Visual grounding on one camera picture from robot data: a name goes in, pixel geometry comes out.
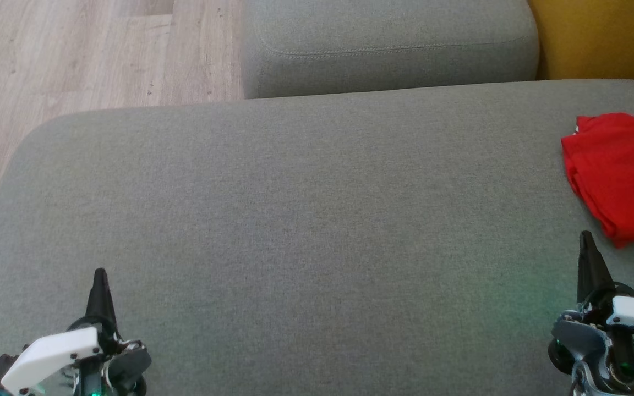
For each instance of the grey fabric sofa seat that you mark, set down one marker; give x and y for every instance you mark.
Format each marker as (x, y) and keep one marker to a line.
(295, 220)

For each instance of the grey sofa cushion with seam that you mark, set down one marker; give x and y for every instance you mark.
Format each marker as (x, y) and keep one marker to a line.
(388, 44)

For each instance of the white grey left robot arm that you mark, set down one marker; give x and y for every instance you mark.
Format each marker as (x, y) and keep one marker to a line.
(88, 385)

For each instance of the red and white sports jersey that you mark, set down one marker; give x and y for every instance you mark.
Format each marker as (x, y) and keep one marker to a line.
(625, 176)

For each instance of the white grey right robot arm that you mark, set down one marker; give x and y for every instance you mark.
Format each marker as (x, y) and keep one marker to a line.
(619, 379)

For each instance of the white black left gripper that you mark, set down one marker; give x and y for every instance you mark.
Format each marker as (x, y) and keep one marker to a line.
(47, 355)

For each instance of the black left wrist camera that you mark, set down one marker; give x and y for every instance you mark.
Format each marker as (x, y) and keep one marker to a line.
(0, 371)

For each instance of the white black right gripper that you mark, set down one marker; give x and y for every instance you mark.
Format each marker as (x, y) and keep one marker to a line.
(581, 335)

